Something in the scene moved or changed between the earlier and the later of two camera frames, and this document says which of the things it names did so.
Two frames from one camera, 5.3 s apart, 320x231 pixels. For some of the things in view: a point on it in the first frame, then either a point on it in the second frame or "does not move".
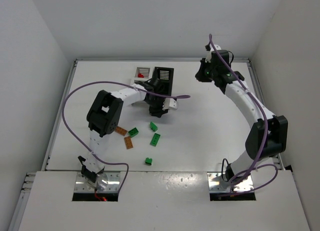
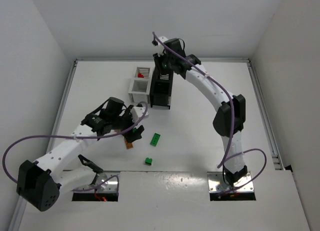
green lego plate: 154,139 does not move
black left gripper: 157,109 → 129,127
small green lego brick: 148,161 does not move
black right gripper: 200,74 → 161,72
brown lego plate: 128,143 does not move
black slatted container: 165,76 does not move
